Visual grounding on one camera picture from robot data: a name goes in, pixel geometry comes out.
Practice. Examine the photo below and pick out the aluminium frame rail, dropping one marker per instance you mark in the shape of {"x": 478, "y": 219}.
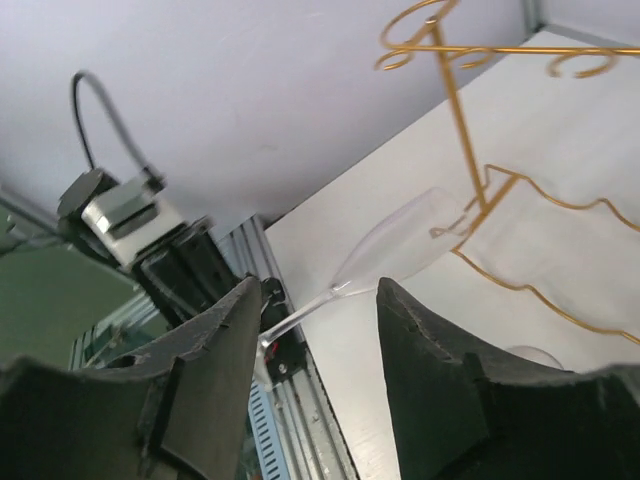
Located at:
{"x": 311, "y": 438}

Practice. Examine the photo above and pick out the grey slotted cable duct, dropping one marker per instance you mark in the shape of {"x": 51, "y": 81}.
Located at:
{"x": 266, "y": 438}

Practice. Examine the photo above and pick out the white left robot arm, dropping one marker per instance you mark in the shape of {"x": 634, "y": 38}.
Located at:
{"x": 72, "y": 203}

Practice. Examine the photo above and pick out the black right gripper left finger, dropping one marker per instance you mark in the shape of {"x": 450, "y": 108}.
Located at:
{"x": 174, "y": 408}

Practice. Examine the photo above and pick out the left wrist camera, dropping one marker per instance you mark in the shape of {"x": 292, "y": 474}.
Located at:
{"x": 129, "y": 218}

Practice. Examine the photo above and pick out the gold wire glass rack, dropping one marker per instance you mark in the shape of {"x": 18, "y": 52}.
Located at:
{"x": 492, "y": 183}

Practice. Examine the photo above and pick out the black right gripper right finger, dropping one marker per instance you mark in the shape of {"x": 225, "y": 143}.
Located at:
{"x": 462, "y": 408}

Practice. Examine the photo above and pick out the clear wine glass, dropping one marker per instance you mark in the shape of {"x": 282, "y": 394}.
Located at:
{"x": 398, "y": 247}
{"x": 536, "y": 355}

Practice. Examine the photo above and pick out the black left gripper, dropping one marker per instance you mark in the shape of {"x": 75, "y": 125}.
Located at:
{"x": 189, "y": 271}

